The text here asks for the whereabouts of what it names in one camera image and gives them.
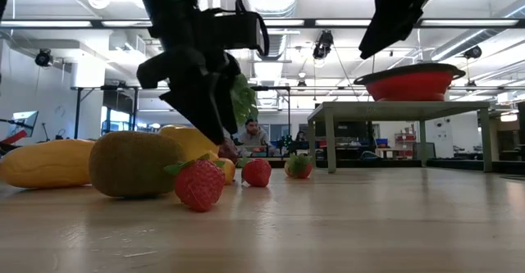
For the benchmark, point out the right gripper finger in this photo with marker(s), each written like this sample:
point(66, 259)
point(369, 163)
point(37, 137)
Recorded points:
point(393, 15)

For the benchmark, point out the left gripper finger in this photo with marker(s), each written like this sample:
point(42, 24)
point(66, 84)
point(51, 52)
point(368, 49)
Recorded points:
point(199, 109)
point(230, 101)

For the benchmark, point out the yellow bell pepper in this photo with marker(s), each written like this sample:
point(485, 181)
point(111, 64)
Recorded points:
point(180, 139)

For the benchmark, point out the small orange peach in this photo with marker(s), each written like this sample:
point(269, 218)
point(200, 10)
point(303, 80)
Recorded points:
point(228, 170)

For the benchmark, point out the red colander black rim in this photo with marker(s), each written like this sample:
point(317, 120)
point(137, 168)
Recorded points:
point(410, 85)

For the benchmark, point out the red strawberry green leaves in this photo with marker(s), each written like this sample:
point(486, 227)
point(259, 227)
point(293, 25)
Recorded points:
point(199, 187)
point(257, 174)
point(302, 169)

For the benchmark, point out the brown fuzzy kiwi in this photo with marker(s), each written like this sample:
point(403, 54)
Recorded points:
point(131, 164)

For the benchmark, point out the small yellow orange apricot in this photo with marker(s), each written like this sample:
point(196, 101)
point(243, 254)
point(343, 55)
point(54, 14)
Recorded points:
point(288, 167)

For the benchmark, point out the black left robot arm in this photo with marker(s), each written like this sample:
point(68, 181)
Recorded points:
point(164, 2)

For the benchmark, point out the green plant white pot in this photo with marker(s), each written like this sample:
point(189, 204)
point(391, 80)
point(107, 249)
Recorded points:
point(246, 101)

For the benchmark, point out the person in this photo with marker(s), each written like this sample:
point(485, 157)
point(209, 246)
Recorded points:
point(301, 136)
point(254, 137)

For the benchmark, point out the dark red bell pepper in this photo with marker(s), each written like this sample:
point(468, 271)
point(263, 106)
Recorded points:
point(230, 153)

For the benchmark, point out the black ceiling spotlight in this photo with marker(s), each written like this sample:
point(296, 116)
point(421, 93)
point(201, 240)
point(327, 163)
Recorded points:
point(473, 52)
point(323, 44)
point(43, 57)

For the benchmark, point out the grey table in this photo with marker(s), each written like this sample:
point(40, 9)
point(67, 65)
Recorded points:
point(393, 110)

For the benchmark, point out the yellow orange mango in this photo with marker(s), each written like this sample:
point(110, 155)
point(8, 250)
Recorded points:
point(45, 164)

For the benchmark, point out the black overhead frame bar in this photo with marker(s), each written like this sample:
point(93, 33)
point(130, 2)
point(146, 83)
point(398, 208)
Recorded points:
point(309, 23)

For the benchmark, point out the black metal frame stand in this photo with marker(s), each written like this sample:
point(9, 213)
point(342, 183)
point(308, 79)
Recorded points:
point(78, 105)

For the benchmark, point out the black aluminium frame rail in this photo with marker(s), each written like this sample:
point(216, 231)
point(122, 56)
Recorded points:
point(369, 163)

